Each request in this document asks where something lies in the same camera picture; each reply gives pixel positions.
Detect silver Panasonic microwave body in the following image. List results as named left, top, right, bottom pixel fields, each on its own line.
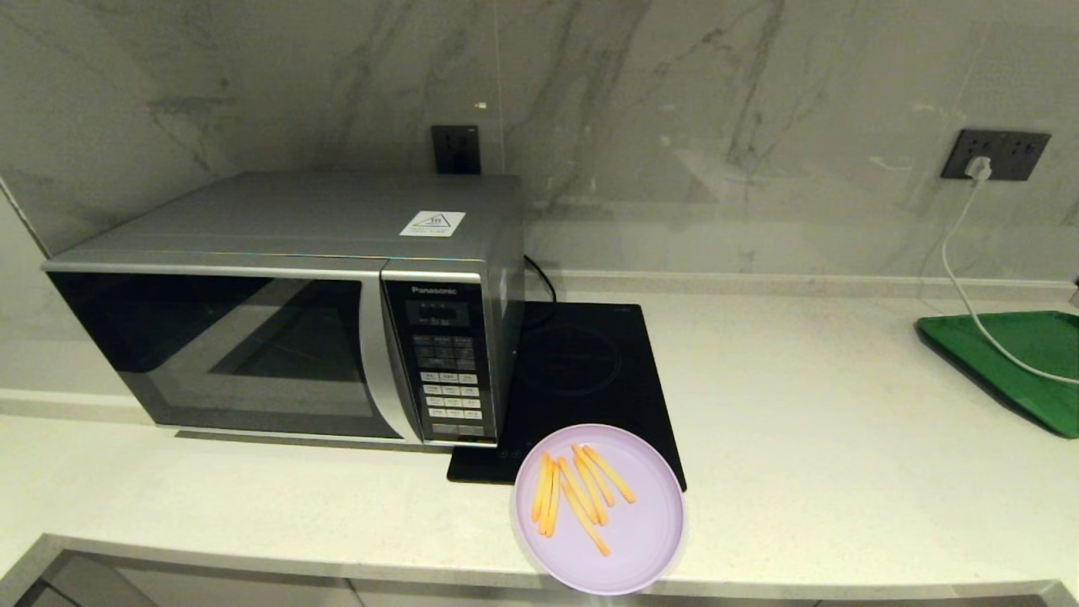
left=42, top=173, right=528, bottom=448

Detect white power cable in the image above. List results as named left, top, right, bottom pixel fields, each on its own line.
left=940, top=177, right=1079, bottom=387

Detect white triangle warning sticker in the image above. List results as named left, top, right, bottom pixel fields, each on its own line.
left=399, top=210, right=466, bottom=238

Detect microwave door with dark glass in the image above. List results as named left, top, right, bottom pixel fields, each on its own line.
left=46, top=263, right=422, bottom=444

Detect small black wall socket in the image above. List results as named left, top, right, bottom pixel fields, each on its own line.
left=432, top=125, right=482, bottom=175

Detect lilac round plate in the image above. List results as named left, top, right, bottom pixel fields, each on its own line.
left=512, top=423, right=686, bottom=596

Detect orange carrot sticks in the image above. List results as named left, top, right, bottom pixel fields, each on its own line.
left=538, top=459, right=557, bottom=537

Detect wide black wall socket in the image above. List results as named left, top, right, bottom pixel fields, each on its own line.
left=941, top=128, right=1052, bottom=182

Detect thin black cable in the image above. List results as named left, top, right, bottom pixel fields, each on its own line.
left=523, top=255, right=559, bottom=306

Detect black induction cooktop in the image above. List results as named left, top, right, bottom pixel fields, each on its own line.
left=447, top=301, right=688, bottom=494

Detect green plastic tray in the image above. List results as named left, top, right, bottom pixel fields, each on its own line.
left=916, top=310, right=1079, bottom=439

